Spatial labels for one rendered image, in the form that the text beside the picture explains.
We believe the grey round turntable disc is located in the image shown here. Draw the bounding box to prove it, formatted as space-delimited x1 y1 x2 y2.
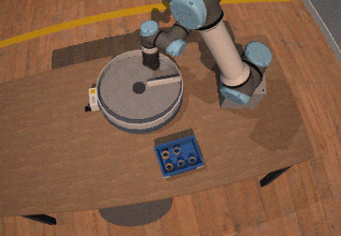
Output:
85 50 184 134

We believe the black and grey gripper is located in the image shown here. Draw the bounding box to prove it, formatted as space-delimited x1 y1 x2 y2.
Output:
141 45 160 72

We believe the blue crate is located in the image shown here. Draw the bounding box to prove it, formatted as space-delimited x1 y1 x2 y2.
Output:
154 135 204 179

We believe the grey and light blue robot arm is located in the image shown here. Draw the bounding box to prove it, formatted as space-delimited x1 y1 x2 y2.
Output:
140 0 272 105

